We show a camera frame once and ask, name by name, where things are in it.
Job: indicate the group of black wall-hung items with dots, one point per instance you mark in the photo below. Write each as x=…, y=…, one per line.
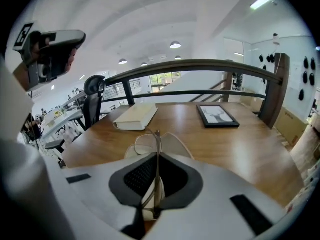
x=305, y=77

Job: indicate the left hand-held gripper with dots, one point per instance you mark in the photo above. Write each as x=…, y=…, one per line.
x=62, y=37

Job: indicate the thin metal frame glasses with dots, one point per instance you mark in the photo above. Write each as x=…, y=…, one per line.
x=158, y=144

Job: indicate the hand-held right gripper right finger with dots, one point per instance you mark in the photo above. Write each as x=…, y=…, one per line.
x=212, y=184

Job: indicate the white wall camera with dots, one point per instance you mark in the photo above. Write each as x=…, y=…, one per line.
x=275, y=39

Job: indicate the black office chair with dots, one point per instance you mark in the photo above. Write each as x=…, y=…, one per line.
x=93, y=106

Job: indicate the black picture frame deer print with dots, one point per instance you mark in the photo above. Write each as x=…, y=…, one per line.
x=217, y=116

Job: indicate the dark metal wooden railing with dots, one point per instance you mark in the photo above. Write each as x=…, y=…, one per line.
x=200, y=65

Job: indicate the person's left forearm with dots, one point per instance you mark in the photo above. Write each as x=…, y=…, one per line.
x=17, y=159

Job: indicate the cream hardcover book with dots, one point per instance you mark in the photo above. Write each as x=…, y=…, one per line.
x=136, y=116

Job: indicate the brown cardboard box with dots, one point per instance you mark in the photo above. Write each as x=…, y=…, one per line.
x=291, y=126

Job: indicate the beige cloth bundle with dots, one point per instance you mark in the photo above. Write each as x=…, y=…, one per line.
x=306, y=146

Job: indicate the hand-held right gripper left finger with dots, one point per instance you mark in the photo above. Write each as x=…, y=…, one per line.
x=95, y=189

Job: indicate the person's left hand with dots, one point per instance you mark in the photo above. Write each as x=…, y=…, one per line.
x=72, y=58

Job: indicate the white long desk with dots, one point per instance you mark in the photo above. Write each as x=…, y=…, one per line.
x=60, y=120

